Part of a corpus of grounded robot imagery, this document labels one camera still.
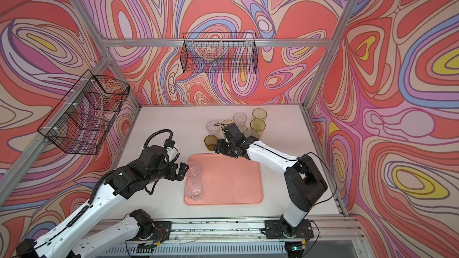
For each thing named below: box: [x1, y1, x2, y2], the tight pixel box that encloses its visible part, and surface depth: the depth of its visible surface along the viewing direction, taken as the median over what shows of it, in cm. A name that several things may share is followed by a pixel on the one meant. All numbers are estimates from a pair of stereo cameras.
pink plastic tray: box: [184, 153, 263, 205], surface depth 86 cm
